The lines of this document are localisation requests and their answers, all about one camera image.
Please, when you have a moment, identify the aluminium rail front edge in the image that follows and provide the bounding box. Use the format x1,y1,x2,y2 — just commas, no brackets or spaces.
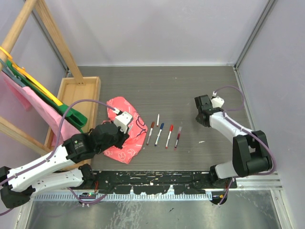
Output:
236,172,283,190

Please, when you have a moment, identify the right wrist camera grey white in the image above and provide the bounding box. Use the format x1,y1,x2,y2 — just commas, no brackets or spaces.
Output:
211,96,225,108

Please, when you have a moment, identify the aluminium corner profile right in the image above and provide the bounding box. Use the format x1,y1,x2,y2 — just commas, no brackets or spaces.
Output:
234,0,278,70

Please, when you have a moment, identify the slotted cable duct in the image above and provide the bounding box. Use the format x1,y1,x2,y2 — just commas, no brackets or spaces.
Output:
34,192,213,201

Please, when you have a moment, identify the aluminium corner profile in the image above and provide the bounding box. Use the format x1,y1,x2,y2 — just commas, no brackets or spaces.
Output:
32,0,71,78
234,0,278,70

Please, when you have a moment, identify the short white pen red tip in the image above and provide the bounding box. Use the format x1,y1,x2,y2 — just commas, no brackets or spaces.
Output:
165,125,173,149

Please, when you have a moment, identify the aluminium corner profile left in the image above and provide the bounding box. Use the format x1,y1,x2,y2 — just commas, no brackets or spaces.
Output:
32,0,71,78

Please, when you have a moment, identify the yellow hanger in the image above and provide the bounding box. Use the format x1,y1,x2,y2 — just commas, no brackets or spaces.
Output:
0,47,63,106

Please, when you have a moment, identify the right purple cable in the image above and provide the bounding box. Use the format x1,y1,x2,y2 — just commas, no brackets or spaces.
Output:
212,85,277,206

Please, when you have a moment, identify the wooden clothes rack frame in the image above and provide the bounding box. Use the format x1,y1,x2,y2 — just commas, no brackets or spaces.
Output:
0,0,85,156

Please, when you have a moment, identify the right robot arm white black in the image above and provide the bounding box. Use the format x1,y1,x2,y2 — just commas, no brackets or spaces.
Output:
194,95,274,188

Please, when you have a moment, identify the dark red capped pen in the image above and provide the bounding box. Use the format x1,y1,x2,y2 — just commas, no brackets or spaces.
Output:
174,126,182,150

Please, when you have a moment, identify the white pen brown cap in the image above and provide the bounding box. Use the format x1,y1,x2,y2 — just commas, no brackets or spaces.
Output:
146,122,155,146

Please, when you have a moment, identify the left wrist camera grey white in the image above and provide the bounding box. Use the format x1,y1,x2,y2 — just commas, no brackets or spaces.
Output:
113,111,133,134

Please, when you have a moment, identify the grey-blue hanger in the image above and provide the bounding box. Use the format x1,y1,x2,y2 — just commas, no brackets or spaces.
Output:
0,59,26,87

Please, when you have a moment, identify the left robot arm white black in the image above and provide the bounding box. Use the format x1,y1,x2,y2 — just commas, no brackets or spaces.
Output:
0,122,129,208

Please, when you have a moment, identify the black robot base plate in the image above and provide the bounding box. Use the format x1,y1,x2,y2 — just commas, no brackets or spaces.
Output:
68,170,237,194

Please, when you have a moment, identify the pink garment on hanger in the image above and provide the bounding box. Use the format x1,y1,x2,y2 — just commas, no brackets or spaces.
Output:
0,71,83,148

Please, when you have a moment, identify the green garment on hanger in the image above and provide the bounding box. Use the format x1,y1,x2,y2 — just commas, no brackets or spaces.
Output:
6,60,88,133

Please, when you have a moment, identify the wooden rack base tray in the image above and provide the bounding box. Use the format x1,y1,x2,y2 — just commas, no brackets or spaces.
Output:
44,76,101,171

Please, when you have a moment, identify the coral patterned cloth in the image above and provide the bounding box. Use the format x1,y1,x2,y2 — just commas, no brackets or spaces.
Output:
103,96,148,164

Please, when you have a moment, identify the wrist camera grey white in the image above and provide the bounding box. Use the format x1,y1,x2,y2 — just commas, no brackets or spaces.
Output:
113,111,133,134
211,96,225,108

